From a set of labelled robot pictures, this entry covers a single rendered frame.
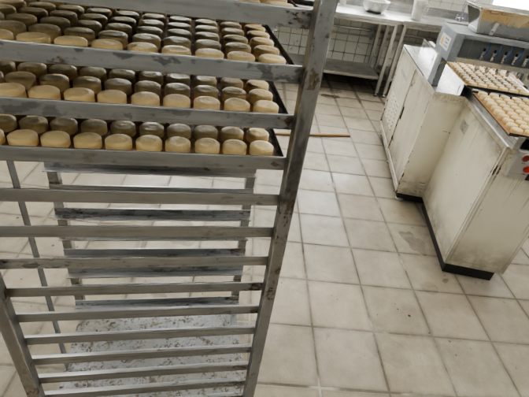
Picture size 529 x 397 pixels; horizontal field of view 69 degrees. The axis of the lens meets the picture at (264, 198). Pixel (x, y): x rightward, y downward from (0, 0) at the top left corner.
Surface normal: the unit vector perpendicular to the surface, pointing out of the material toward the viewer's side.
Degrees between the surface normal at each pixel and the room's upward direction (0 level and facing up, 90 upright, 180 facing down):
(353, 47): 90
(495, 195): 90
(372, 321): 0
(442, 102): 90
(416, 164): 90
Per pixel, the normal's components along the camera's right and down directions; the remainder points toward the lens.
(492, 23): -0.18, 0.84
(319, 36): 0.14, 0.58
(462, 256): -0.15, 0.55
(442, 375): 0.13, -0.81
